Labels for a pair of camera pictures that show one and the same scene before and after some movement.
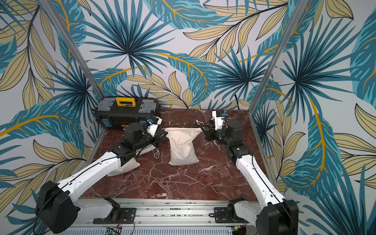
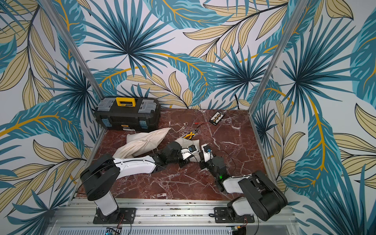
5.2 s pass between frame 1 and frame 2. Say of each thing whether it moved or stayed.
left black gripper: moved
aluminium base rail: stayed
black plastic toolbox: stayed
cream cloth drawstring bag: moved
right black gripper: moved
